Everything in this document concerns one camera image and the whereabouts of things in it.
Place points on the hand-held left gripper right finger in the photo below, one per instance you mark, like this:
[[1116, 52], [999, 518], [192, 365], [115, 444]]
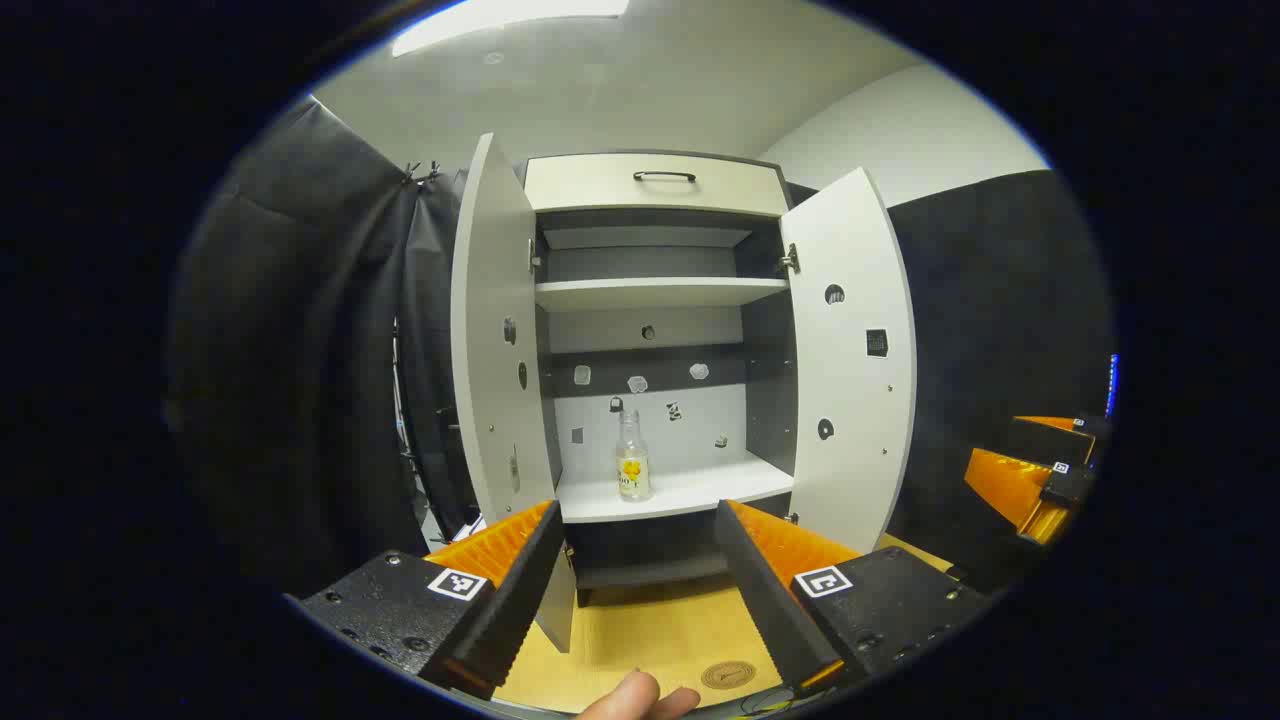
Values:
[[765, 600]]

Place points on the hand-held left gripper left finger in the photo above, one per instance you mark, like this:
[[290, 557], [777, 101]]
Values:
[[510, 600]]

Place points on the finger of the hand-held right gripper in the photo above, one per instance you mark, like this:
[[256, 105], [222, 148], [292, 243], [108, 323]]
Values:
[[1050, 440], [1005, 485]]

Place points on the white cabinet door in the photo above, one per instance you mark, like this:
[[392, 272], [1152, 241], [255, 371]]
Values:
[[850, 400], [490, 350]]

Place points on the clear glass bottle yellow label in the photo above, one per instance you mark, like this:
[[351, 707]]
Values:
[[633, 470]]

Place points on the white and grey cabinet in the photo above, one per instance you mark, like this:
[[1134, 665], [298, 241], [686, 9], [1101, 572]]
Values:
[[660, 292]]

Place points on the white cabinet drawer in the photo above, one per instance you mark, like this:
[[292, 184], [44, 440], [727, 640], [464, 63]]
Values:
[[600, 185]]

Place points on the black backdrop cloth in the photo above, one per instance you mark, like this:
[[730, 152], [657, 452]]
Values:
[[300, 350]]

